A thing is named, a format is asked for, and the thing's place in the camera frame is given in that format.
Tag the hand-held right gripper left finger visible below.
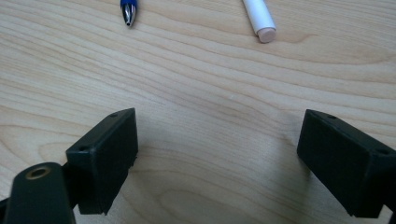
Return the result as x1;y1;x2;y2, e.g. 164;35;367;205
65;107;139;216

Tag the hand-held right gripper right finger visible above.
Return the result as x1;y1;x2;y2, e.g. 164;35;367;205
296;108;396;218

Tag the blue ballpoint pen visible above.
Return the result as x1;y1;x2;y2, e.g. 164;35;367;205
120;0;138;28

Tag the white pen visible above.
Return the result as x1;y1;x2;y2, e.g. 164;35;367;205
241;0;277;44

